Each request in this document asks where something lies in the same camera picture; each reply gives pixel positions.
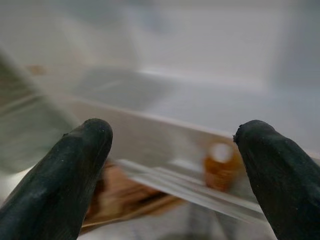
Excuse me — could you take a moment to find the wooden fridge stand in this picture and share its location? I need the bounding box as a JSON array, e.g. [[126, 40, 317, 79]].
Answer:
[[81, 159, 187, 229]]

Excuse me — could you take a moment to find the grey refrigerator body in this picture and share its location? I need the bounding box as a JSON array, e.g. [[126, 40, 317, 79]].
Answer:
[[0, 0, 320, 240]]

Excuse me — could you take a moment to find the amber bottle with white cap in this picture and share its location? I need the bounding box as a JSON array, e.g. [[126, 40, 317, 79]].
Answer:
[[202, 141, 238, 193]]

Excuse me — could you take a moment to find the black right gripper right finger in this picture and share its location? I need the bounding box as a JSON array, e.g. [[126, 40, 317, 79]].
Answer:
[[233, 119, 320, 240]]

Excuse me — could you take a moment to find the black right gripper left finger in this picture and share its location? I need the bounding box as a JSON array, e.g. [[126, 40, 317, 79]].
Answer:
[[0, 118, 114, 240]]

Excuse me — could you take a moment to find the white fridge shelf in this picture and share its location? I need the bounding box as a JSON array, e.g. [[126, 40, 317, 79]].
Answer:
[[56, 96, 320, 225]]

